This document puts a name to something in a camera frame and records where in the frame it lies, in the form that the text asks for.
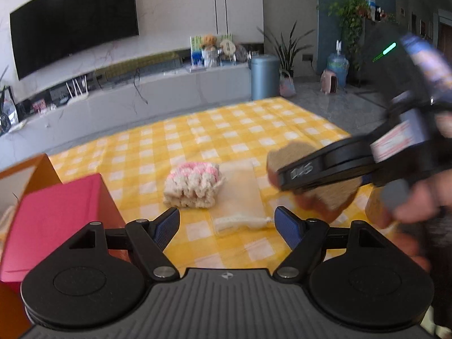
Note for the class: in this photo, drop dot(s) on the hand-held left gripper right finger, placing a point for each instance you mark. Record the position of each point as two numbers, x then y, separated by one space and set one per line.
289 229

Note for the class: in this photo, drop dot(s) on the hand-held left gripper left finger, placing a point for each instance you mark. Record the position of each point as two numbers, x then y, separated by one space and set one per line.
168 228

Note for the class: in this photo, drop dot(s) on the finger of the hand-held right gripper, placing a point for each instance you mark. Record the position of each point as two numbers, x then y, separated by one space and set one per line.
317 170

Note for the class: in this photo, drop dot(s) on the brown plush slipper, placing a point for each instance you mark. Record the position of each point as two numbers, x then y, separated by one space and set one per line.
332 200

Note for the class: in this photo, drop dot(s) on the pink white knitted cloth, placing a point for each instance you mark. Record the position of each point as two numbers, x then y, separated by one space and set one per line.
194 187

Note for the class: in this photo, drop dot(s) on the orange cardboard box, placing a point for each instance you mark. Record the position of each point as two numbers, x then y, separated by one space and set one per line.
49 176

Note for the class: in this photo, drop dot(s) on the person's right hand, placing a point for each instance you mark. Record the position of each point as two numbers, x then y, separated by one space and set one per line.
418 203

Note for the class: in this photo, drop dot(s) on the flat clear plastic packet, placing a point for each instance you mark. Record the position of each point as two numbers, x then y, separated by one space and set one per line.
240 190

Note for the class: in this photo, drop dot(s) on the pink pet carrier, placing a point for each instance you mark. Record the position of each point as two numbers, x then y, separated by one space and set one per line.
328 83

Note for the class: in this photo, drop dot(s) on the potted snake plant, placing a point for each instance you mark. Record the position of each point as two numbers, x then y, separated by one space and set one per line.
287 84

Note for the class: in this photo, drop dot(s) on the blue water jug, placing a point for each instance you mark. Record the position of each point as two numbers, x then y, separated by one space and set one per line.
337 67

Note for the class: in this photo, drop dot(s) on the blue-grey trash can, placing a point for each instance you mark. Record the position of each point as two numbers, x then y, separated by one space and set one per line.
265 77

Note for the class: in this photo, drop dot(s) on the yellow checkered tablecloth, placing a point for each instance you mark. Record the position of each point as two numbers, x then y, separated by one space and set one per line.
219 127

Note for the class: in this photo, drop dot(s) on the red box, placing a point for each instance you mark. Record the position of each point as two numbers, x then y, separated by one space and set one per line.
53 212

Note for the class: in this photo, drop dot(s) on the green ivy plant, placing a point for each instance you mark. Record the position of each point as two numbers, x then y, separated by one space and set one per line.
349 17

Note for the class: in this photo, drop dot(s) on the white bottle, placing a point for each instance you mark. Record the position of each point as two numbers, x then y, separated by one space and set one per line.
369 7

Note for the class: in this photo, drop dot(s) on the white marble television cabinet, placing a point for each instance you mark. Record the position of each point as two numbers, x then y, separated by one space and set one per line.
159 91

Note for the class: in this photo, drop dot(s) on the round paper fan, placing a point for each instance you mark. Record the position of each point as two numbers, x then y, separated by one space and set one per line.
227 47

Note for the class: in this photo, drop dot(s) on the white router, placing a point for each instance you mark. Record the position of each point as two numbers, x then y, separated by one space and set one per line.
79 98

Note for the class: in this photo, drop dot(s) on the brown teddy bear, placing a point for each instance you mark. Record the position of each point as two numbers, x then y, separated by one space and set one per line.
209 41

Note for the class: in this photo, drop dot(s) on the pink patterned box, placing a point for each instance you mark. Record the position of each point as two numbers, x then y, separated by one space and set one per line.
39 106

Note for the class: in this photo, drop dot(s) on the black wall television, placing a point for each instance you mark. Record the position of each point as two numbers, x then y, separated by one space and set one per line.
70 24

